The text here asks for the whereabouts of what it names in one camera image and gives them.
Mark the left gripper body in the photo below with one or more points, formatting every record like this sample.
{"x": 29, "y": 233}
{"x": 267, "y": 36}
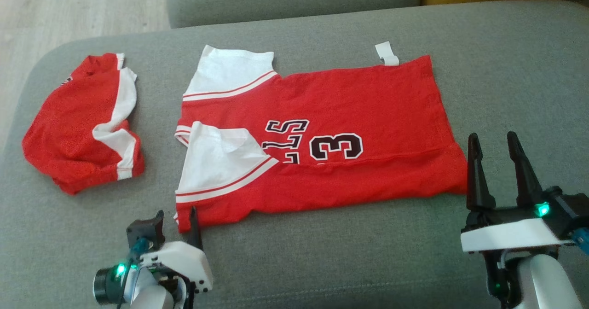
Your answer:
{"x": 181, "y": 260}

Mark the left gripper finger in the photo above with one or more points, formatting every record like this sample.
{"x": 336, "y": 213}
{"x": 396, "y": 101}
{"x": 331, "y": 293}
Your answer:
{"x": 194, "y": 230}

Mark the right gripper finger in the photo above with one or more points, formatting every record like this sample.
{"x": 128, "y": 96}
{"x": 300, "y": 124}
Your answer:
{"x": 477, "y": 180}
{"x": 525, "y": 175}

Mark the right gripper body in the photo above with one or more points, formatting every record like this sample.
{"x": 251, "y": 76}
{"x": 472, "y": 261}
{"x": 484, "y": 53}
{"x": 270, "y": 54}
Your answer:
{"x": 506, "y": 235}

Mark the red basketball jersey white sleeves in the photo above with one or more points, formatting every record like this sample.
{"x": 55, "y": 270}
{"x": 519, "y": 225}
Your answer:
{"x": 368, "y": 102}

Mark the red shorts white side stripes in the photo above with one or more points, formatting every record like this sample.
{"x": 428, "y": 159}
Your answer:
{"x": 69, "y": 134}

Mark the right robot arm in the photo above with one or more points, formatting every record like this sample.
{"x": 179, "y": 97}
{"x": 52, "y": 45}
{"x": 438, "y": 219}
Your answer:
{"x": 538, "y": 281}

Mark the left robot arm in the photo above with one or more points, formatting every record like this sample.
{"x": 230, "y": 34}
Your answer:
{"x": 138, "y": 293}

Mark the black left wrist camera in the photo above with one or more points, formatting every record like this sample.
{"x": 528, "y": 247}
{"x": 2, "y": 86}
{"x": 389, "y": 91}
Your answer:
{"x": 146, "y": 230}

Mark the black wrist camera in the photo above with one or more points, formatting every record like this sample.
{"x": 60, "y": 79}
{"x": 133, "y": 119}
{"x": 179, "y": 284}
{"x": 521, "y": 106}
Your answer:
{"x": 146, "y": 230}
{"x": 568, "y": 207}

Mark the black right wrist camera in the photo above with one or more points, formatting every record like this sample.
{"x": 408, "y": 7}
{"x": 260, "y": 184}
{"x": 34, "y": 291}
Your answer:
{"x": 568, "y": 207}

